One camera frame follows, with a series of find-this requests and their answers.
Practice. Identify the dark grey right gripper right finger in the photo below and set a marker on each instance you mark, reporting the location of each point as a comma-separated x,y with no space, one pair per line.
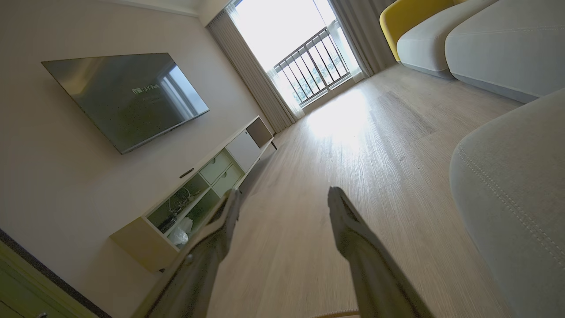
371,265

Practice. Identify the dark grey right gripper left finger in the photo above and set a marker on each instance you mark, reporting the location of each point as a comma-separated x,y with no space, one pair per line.
207,256

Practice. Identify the grey fabric sofa module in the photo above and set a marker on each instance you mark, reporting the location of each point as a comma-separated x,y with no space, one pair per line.
516,198
428,44
507,48

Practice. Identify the yellow sofa backrest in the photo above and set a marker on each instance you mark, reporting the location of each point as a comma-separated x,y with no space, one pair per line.
406,17

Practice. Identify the clear plastic bag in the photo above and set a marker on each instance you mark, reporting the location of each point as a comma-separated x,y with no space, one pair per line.
180,234

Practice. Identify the small dark remote control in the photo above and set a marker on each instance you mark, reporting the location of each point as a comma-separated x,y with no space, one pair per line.
186,172

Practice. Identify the white low television cabinet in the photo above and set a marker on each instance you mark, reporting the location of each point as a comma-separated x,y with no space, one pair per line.
242,148

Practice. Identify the light green cupboard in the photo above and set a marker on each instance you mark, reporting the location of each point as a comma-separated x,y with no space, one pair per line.
26,291

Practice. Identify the beige pleated curtain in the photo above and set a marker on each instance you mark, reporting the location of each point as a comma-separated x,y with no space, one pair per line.
251,75
357,31

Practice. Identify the dark metal balcony railing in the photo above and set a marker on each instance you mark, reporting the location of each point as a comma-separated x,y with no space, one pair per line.
315,62

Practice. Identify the wall-mounted flat screen television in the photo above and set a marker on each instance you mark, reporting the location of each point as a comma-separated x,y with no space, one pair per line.
123,97

